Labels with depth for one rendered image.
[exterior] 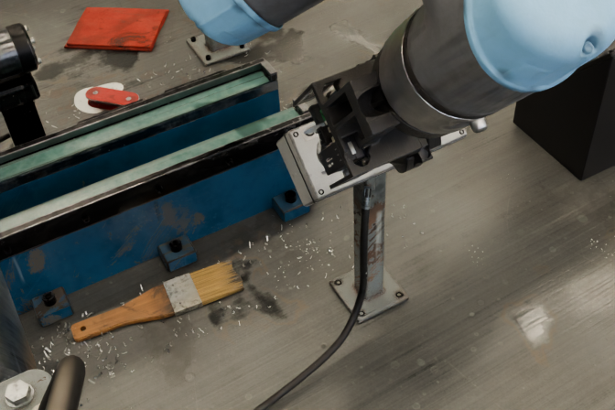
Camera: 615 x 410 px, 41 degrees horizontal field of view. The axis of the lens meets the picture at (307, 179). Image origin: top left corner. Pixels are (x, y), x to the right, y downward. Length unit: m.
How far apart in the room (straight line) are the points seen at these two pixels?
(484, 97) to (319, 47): 0.93
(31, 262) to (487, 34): 0.70
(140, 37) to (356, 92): 0.93
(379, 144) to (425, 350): 0.42
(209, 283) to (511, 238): 0.38
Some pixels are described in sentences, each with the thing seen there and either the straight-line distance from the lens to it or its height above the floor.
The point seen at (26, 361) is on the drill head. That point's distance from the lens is 0.67.
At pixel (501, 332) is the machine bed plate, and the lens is 0.98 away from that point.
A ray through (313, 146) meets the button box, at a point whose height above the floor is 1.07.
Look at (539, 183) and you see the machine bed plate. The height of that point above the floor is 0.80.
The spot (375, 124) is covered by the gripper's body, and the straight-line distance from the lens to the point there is 0.51.
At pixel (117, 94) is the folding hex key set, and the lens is 1.29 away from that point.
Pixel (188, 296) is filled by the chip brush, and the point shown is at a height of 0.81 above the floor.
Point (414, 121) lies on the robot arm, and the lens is 0.50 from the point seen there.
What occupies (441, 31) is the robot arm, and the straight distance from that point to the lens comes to 0.43.
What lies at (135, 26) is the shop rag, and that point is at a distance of 1.45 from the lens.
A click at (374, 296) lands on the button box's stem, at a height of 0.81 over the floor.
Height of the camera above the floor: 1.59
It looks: 44 degrees down
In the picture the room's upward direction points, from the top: 4 degrees counter-clockwise
